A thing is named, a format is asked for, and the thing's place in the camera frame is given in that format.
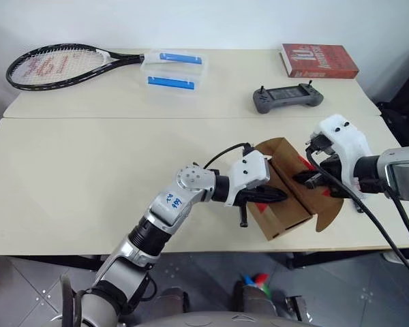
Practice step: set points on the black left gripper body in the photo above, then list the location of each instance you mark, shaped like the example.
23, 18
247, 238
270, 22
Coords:
247, 197

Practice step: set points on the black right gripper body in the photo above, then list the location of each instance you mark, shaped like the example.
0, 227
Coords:
332, 170

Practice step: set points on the brown cardboard box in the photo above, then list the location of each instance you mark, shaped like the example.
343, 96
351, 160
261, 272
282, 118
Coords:
283, 218

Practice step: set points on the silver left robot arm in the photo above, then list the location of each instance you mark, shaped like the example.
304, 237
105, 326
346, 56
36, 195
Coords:
167, 204

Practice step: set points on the grey handheld controller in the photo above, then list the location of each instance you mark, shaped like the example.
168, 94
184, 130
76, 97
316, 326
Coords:
288, 102

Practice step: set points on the blue red green object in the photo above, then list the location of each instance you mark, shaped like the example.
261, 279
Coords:
255, 280

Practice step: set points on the dark rounded shape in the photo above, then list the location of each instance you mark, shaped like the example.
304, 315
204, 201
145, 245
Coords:
172, 301
255, 299

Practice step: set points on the black metal block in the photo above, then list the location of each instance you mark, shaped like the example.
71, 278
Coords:
296, 306

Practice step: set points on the red book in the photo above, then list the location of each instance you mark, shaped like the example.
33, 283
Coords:
322, 59

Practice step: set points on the clear plastic container blue clips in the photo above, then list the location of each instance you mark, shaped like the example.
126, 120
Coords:
175, 69

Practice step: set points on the black tennis racket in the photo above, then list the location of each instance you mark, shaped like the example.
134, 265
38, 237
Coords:
126, 58

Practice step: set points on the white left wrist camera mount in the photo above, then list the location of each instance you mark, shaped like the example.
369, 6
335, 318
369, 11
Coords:
249, 170

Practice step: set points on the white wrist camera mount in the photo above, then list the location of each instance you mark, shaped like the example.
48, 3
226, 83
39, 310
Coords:
249, 170
347, 139

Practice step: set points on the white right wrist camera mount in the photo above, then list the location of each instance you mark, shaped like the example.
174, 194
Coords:
347, 139

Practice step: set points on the black table frame bar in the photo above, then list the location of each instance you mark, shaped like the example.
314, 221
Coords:
71, 263
327, 259

